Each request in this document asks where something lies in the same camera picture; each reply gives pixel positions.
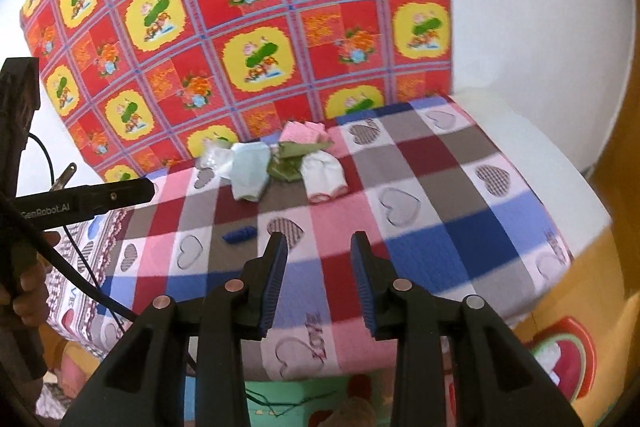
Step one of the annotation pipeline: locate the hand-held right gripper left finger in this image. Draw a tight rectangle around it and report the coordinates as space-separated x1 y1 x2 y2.
60 231 290 427

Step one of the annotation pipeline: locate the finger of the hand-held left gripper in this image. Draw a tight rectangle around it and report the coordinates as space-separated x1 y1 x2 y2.
75 178 156 219

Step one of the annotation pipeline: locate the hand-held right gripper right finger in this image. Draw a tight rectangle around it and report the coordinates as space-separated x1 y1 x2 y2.
350 231 583 427

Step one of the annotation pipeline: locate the small blue wrapper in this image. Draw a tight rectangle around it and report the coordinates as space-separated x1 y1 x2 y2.
222 227 258 244

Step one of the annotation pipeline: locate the small clear plastic wrapper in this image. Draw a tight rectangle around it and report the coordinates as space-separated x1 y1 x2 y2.
197 142 236 180

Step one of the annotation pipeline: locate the pale blue plastic packet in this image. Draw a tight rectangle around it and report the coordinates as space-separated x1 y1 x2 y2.
227 142 271 202

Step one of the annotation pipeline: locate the white cloth with pink trim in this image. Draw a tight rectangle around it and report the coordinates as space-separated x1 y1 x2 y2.
301 150 349 204

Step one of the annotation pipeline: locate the green ribbon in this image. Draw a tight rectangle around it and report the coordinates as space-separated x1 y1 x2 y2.
265 139 333 182

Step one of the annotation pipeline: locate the pink textured cloth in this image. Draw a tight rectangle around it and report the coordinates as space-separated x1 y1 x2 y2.
277 119 328 145

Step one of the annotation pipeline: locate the person's left hand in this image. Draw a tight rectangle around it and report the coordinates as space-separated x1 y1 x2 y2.
10 231 62 330

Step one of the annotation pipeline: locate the checked heart print blanket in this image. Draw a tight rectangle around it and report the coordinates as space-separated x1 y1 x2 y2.
47 94 576 383

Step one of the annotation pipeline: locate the colourful foam floor mat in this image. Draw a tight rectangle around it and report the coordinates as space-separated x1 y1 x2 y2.
185 232 631 427

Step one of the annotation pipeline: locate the pink fuzzy trouser leg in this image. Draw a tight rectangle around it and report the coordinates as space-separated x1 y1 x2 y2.
320 399 381 427

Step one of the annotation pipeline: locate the white mattress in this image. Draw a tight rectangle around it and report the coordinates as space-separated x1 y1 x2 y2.
445 89 613 323

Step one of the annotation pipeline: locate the red floral printed cloth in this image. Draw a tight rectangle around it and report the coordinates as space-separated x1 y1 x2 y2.
20 0 453 182

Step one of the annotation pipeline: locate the thick black cable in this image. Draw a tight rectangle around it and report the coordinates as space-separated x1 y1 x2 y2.
0 194 138 323

